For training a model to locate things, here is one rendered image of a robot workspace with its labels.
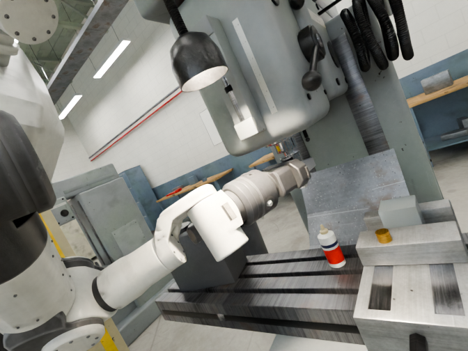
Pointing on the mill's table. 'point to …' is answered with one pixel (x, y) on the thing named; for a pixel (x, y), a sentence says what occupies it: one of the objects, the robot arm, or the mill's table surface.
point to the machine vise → (414, 297)
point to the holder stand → (205, 265)
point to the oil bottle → (331, 248)
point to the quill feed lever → (314, 51)
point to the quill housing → (260, 69)
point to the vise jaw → (414, 246)
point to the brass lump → (383, 235)
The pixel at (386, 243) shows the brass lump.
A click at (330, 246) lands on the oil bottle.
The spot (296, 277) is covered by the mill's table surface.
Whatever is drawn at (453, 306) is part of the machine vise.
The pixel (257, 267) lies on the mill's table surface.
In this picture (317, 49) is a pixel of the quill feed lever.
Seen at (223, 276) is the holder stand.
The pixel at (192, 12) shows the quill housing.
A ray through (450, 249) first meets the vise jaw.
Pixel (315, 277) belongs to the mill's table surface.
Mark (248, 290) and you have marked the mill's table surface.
